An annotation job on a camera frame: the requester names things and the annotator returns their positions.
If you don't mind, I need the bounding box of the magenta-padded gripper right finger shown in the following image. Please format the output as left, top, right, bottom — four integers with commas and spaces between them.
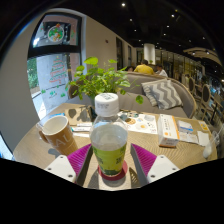
129, 143, 181, 187

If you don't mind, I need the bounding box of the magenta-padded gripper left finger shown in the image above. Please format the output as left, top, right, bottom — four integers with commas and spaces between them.
44, 143, 94, 187

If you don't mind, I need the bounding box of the clear bottle with green label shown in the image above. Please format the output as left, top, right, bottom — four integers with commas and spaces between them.
89, 92, 129, 178

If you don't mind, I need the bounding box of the brown mug with white interior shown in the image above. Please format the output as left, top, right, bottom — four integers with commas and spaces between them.
37, 114, 79, 157

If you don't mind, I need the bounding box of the white flat packet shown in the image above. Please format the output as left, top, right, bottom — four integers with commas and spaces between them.
70, 122, 93, 138

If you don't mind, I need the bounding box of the printed menu leaflet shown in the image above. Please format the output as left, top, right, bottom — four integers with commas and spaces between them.
117, 110, 158, 135

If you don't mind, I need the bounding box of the flat blue and white box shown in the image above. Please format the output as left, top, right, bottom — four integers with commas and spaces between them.
49, 112, 66, 119

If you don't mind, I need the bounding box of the white and blue packet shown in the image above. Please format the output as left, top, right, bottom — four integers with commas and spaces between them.
177, 119, 196, 136

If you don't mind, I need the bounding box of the white paper napkin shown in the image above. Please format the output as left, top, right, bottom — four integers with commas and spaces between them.
196, 130, 211, 148

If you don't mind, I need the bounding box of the grey curved sofa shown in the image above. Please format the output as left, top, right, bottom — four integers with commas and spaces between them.
68, 70, 198, 119

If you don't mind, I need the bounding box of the small yellow card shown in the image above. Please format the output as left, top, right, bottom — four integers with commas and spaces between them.
198, 120, 211, 132

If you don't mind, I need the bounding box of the grey zigzag pillow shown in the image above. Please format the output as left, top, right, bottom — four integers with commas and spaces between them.
140, 78, 184, 111

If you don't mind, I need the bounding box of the green potted plant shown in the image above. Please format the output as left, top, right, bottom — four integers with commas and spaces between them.
66, 56, 145, 108

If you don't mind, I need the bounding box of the group of dining chairs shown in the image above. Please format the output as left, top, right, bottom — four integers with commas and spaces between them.
181, 74, 224, 128

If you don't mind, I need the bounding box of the window with holiday decals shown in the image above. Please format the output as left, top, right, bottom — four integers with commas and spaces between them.
27, 12, 83, 116

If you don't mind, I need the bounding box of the white round pillar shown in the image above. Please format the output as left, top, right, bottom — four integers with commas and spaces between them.
143, 43, 157, 65

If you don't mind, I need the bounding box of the group of ceiling spotlights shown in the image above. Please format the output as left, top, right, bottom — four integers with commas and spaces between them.
119, 2, 214, 56

